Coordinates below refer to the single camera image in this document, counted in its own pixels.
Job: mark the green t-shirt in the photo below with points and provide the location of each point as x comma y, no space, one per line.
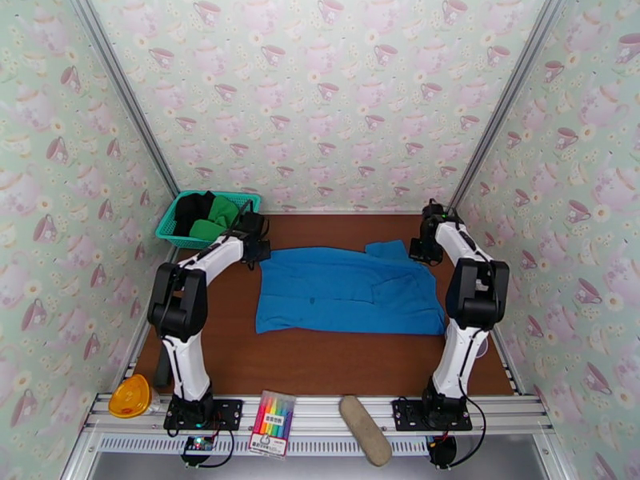
215,218

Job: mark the black t-shirt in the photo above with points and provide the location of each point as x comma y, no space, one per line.
190,208

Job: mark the blue t-shirt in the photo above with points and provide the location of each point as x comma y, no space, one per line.
340,293

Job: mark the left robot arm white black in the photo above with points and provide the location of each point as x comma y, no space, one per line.
187,363

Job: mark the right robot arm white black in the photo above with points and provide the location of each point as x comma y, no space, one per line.
457,353

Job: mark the teal plastic basket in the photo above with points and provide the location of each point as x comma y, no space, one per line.
167,232

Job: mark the highlighter pen pack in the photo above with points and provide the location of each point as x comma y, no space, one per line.
272,423

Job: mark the beige oblong stone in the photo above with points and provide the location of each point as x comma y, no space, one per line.
365,433

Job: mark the orange plastic lid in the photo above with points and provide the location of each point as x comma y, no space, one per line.
129,397

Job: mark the black round device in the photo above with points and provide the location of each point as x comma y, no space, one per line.
442,453

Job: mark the small circuit board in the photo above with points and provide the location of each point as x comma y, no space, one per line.
199,444

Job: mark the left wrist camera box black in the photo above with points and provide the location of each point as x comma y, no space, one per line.
254,222

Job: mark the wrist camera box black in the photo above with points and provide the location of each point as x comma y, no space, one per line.
431,213
254,222

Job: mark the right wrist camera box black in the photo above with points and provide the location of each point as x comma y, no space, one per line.
431,213

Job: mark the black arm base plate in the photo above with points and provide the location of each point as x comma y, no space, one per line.
230,413
405,416

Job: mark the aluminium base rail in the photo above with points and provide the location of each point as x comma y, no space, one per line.
325,413

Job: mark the aluminium frame post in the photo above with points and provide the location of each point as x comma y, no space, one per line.
125,93
510,93

